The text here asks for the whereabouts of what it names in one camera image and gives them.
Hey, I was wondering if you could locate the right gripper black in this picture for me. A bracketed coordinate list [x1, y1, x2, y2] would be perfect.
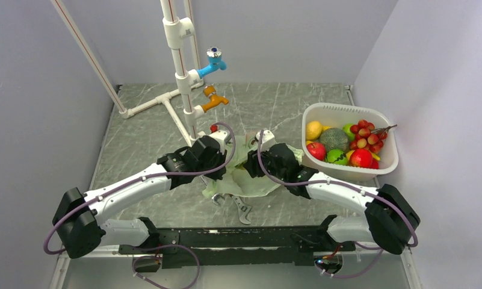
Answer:
[243, 141, 287, 181]

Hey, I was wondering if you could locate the pale green plastic bag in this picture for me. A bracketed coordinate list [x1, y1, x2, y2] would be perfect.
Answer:
[201, 129, 305, 199]

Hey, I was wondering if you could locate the red grape bunch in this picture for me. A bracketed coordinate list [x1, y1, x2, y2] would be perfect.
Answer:
[350, 119, 397, 154]

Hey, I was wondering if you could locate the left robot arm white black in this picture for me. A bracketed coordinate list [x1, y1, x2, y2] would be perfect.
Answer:
[51, 130, 233, 259]

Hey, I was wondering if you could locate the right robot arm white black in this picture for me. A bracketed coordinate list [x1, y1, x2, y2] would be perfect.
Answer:
[243, 143, 421, 255]

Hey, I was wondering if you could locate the silver combination wrench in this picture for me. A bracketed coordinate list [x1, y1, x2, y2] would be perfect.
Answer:
[211, 194, 225, 205]

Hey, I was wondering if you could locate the yellow lemon upper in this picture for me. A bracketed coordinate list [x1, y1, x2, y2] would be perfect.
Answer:
[305, 120, 323, 140]

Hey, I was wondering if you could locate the green striped ball fruit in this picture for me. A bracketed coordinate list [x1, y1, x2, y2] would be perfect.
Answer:
[326, 149, 348, 166]

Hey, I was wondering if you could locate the orange faucet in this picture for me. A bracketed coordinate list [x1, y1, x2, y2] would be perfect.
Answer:
[201, 85, 229, 113]

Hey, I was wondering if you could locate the yellow banana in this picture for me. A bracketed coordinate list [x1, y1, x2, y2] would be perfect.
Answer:
[346, 150, 380, 161]

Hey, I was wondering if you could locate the white plastic basket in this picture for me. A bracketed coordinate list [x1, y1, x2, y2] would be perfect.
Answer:
[301, 103, 399, 181]

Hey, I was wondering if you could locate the light green lime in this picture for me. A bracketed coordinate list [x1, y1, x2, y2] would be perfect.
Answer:
[342, 123, 355, 141]

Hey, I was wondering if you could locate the red apple in basket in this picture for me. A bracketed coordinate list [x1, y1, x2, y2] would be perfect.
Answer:
[349, 149, 374, 169]

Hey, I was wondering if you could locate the blue faucet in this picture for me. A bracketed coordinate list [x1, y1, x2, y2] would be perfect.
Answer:
[197, 46, 227, 79]

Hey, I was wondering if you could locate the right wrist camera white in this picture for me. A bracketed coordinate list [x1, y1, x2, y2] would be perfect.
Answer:
[255, 129, 277, 152]

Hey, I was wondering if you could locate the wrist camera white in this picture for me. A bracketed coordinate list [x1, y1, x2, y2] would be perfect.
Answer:
[208, 124, 232, 154]
[255, 129, 277, 152]

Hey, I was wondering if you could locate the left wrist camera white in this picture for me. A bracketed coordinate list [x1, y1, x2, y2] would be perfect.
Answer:
[208, 124, 232, 154]

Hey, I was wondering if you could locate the red handled adjustable wrench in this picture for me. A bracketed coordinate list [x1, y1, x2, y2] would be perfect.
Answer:
[230, 195, 252, 225]

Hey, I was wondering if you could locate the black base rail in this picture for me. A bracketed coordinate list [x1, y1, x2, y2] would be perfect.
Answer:
[119, 226, 355, 269]

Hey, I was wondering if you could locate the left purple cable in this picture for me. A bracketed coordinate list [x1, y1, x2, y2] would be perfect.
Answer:
[43, 121, 238, 289]

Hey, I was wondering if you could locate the white pipe frame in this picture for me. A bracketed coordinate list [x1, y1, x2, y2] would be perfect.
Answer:
[51, 0, 209, 148]

